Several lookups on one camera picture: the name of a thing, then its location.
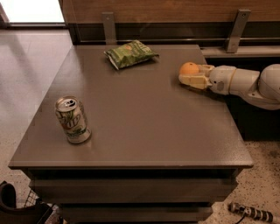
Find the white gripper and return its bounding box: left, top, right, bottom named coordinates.
left=178, top=65, right=236, bottom=95

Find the orange fruit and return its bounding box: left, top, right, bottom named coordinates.
left=179, top=62, right=200, bottom=75

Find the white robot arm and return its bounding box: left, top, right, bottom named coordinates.
left=178, top=62, right=280, bottom=110

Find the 7up soda can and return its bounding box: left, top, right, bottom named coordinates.
left=55, top=96, right=91, bottom=144

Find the green chip bag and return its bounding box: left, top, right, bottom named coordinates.
left=104, top=40, right=159, bottom=70

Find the grey drawer cabinet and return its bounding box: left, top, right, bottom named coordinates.
left=10, top=45, right=253, bottom=224

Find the black striped cylinder tool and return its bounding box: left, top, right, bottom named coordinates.
left=227, top=202, right=279, bottom=224

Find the right metal bracket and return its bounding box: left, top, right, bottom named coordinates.
left=225, top=9, right=251, bottom=53

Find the metal bracket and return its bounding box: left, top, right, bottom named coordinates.
left=101, top=11, right=117, bottom=45
left=225, top=9, right=251, bottom=53

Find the left metal bracket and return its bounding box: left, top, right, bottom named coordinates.
left=101, top=11, right=117, bottom=45

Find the wire basket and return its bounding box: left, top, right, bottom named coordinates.
left=24, top=190, right=39, bottom=207

